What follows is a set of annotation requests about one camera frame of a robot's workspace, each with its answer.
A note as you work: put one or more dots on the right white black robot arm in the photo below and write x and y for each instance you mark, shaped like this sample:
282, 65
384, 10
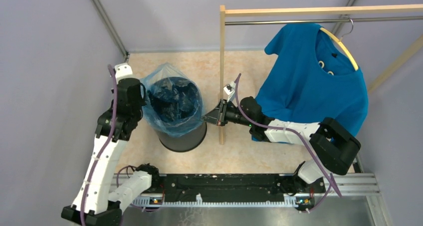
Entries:
332, 148

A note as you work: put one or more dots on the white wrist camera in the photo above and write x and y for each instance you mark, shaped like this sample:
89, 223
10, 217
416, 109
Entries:
122, 71
229, 90

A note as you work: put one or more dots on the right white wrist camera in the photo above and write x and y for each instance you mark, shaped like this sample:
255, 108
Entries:
229, 90

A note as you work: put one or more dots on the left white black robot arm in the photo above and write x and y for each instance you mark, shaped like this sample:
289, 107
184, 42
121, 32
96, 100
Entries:
95, 204

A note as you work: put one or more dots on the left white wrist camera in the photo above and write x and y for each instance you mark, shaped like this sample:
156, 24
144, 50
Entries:
122, 71

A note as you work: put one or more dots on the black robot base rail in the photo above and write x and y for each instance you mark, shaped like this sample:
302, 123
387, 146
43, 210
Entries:
230, 191

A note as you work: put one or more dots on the blue plastic trash bag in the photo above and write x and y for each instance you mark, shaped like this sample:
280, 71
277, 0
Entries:
174, 103

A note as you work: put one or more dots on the blue t-shirt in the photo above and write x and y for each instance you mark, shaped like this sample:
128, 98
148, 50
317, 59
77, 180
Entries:
311, 80

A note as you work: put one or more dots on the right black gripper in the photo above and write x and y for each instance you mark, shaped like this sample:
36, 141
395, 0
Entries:
217, 116

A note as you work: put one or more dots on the yellow clothes hanger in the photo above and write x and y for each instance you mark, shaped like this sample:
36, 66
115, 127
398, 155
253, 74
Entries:
341, 45

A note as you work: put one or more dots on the black cylindrical trash bin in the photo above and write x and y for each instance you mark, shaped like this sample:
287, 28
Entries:
184, 143

